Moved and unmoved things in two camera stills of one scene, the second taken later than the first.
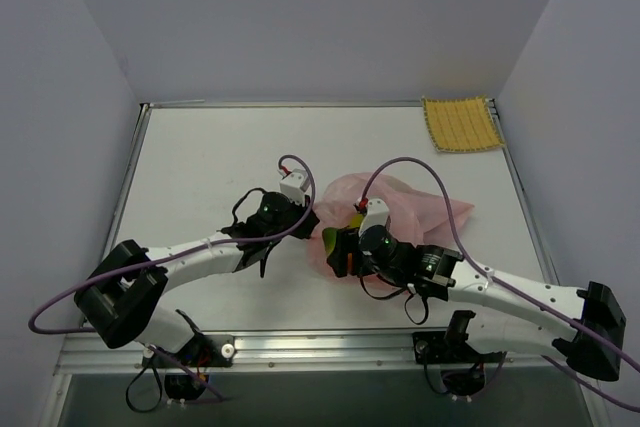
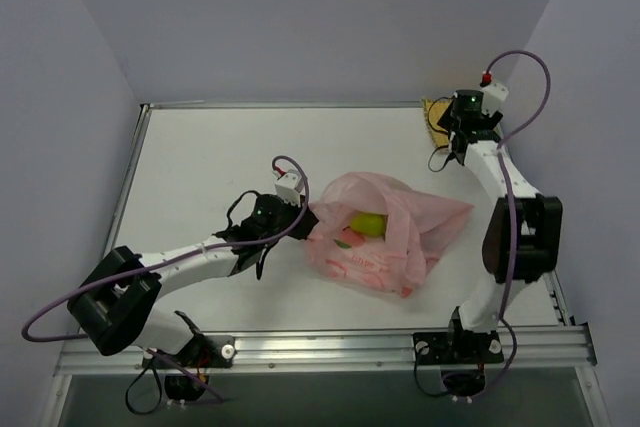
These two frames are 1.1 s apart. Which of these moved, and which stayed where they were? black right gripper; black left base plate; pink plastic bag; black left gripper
Moved: black right gripper
Stayed: pink plastic bag; black left base plate; black left gripper
